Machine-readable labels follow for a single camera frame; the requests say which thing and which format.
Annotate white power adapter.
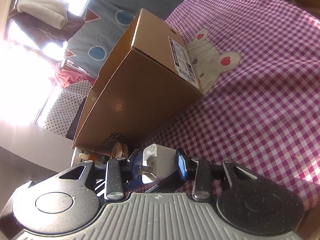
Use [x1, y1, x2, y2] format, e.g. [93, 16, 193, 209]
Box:
[139, 144, 177, 185]

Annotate gold round tin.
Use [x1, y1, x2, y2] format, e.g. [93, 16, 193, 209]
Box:
[110, 142, 129, 159]

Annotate brown cardboard box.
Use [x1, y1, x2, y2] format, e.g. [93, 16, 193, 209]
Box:
[73, 9, 202, 153]

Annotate polka dot cloth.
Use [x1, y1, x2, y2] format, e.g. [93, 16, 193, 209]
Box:
[39, 80, 92, 137]

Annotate pink hanging garment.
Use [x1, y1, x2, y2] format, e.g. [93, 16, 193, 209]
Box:
[49, 63, 95, 88]

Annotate purple checkered tablecloth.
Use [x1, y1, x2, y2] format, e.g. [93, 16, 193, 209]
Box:
[146, 0, 319, 209]

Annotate blue patterned quilt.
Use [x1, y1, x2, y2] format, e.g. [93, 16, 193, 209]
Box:
[65, 0, 184, 77]

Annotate dark hanging clothes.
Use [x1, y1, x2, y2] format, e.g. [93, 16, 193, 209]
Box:
[8, 0, 85, 48]

